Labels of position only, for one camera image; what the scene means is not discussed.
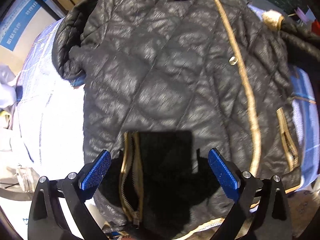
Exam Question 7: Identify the black quilted jacket tan trim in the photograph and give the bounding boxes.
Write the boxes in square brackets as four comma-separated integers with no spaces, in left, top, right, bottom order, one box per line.
[52,0,319,239]

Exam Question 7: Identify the grey white crumpled clothes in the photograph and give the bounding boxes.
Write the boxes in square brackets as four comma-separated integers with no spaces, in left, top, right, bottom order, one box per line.
[1,64,39,193]

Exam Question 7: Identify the blue plaid bed sheet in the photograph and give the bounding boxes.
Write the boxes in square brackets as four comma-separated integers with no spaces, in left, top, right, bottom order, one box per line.
[15,3,316,240]

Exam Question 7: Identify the cardboard box blue label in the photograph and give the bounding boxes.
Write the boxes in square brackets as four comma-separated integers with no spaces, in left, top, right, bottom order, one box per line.
[1,0,56,74]

